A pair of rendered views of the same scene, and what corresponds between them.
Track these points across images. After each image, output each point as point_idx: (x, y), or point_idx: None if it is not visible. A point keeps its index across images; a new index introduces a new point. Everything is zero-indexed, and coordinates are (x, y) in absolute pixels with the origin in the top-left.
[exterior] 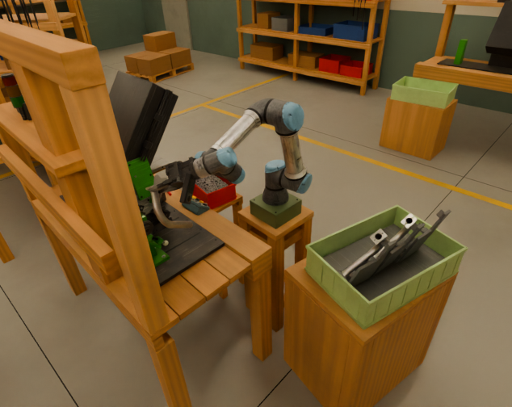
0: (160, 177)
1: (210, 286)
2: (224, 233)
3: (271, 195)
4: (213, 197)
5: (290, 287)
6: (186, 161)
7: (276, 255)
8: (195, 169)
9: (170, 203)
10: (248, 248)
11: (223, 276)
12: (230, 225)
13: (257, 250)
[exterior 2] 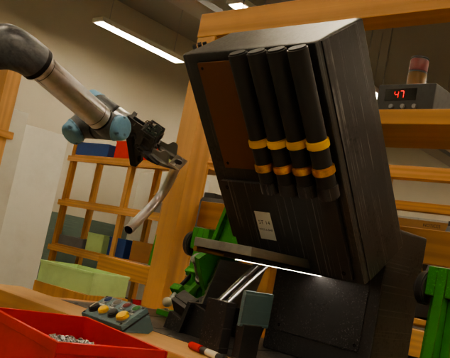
0: (169, 143)
1: (91, 302)
2: (57, 301)
3: None
4: (64, 333)
5: None
6: (139, 119)
7: None
8: None
9: (182, 341)
10: (21, 289)
11: (70, 300)
12: (41, 301)
13: (8, 285)
